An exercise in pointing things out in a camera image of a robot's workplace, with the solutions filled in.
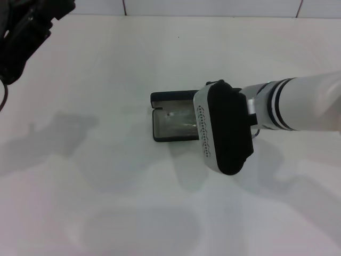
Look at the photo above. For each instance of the clear white glasses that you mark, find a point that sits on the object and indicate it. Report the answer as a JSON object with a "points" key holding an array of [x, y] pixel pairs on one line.
{"points": [[183, 121]]}

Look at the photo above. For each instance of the black glasses case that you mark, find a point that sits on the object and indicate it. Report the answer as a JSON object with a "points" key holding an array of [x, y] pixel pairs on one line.
{"points": [[160, 96]]}

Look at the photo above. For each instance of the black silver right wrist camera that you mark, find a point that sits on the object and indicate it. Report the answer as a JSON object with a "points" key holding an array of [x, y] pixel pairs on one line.
{"points": [[229, 128]]}

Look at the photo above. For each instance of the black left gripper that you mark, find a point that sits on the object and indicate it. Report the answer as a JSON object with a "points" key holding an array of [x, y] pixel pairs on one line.
{"points": [[13, 40]]}

